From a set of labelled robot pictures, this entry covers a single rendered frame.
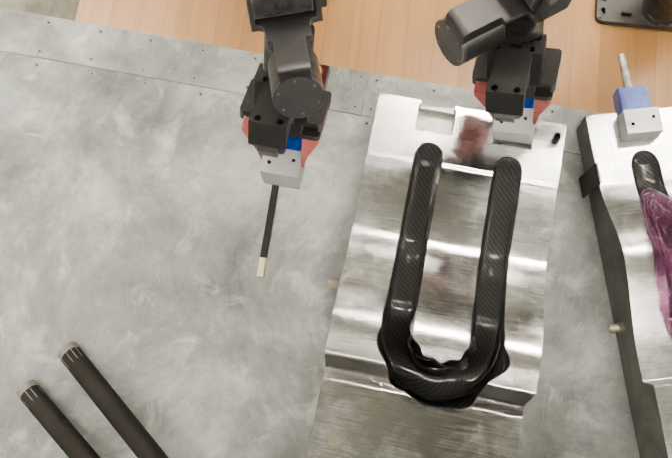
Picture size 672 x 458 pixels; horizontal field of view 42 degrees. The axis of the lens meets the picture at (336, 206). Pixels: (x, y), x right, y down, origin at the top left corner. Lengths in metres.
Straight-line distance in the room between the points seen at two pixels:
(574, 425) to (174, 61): 0.78
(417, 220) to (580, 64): 0.38
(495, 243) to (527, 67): 0.26
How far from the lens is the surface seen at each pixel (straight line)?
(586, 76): 1.39
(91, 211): 1.32
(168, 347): 1.25
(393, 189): 1.18
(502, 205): 1.20
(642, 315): 1.20
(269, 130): 0.97
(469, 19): 0.99
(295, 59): 0.92
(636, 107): 1.30
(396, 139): 1.20
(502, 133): 1.18
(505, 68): 1.04
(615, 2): 1.44
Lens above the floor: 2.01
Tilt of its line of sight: 73 degrees down
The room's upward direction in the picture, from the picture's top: 4 degrees counter-clockwise
